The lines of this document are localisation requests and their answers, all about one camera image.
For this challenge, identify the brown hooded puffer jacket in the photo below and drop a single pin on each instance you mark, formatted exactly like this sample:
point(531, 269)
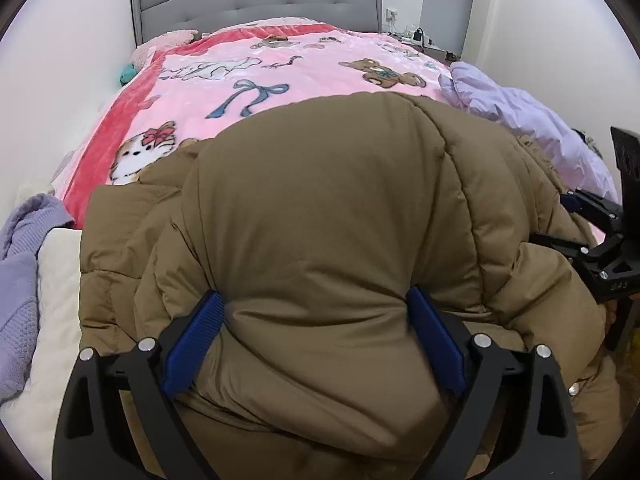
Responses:
point(313, 220)

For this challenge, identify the cream white garment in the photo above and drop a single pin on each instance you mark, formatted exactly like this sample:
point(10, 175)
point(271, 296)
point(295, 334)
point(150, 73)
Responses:
point(30, 417)

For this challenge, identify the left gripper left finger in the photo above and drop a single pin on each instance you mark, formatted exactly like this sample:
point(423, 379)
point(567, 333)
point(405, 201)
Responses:
point(93, 439)

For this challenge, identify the pink cartoon fleece blanket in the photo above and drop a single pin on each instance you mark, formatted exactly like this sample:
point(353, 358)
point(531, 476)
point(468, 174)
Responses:
point(193, 92)

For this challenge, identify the grey bedside table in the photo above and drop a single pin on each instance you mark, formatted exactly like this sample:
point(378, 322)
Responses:
point(427, 47)

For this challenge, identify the teal small toy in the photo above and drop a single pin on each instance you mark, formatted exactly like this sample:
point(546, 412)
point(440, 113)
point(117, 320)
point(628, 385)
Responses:
point(128, 73)

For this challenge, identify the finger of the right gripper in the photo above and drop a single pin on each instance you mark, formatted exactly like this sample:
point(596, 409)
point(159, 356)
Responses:
point(592, 207)
point(568, 248)

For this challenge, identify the lavender knit sweater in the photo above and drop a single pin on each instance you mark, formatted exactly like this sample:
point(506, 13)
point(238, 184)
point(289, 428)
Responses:
point(22, 236)

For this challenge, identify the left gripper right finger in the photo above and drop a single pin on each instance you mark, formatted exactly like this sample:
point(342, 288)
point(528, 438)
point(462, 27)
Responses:
point(523, 391)

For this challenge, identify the lavender padded garment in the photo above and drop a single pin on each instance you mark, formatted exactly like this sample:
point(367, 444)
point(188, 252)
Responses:
point(469, 89)

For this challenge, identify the pink plush pillow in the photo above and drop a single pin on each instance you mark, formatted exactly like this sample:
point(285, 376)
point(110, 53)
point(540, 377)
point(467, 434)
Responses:
point(166, 41)

